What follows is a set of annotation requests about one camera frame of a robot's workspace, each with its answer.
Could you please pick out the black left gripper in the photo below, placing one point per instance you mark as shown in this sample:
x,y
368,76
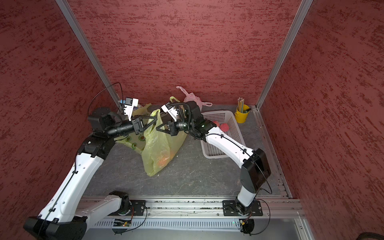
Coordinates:
x,y
137,125

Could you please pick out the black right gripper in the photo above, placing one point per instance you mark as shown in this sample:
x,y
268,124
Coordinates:
x,y
173,129

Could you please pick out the green avocado plastic bag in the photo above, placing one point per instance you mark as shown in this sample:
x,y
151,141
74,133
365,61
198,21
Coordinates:
x,y
160,145

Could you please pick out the orange red peach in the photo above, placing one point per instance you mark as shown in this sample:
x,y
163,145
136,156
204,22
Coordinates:
x,y
163,162

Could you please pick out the pink plastic bag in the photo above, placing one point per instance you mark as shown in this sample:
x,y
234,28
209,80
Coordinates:
x,y
191,97

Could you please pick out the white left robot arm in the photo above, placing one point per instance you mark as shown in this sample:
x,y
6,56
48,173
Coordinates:
x,y
59,219

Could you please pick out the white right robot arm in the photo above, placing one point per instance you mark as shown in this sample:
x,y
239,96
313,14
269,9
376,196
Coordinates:
x,y
254,166

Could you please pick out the white plastic basket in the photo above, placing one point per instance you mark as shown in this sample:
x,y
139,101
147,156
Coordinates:
x,y
219,144

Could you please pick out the yellow pencil cup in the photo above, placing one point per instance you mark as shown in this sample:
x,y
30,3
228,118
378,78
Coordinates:
x,y
241,117

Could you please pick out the colored pencils bundle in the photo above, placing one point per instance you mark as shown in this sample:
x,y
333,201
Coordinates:
x,y
240,107

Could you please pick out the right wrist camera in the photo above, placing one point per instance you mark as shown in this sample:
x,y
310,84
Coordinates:
x,y
171,110

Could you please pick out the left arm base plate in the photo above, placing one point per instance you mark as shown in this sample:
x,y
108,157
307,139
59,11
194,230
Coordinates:
x,y
135,208

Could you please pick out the white slotted cable duct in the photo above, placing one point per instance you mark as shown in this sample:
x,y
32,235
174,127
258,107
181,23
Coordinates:
x,y
229,225

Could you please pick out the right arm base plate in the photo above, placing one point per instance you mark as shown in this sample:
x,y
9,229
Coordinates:
x,y
231,208

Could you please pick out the aluminium front rail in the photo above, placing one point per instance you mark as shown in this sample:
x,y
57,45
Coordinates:
x,y
212,208

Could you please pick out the left aluminium corner post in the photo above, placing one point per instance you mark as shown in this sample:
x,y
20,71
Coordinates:
x,y
79,33

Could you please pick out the aluminium corner post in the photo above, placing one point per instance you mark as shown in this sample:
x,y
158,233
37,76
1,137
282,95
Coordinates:
x,y
290,37
79,33

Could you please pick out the right aluminium corner post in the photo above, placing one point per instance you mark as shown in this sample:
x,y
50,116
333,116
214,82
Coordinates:
x,y
290,37

